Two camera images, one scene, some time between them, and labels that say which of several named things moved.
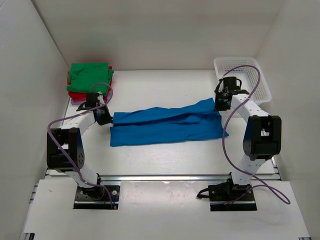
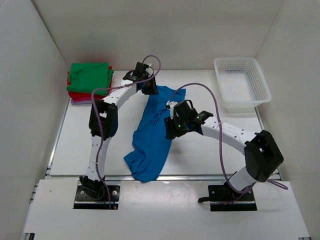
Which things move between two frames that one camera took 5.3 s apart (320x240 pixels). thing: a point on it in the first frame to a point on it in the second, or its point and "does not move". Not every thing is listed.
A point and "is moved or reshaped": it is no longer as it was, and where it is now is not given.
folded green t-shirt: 92,77 does not move
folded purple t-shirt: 77,103 does not move
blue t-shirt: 198,120 is moved or reshaped
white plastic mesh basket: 250,73 does not move
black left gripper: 107,119 to 153,90
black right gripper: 217,107 to 172,132
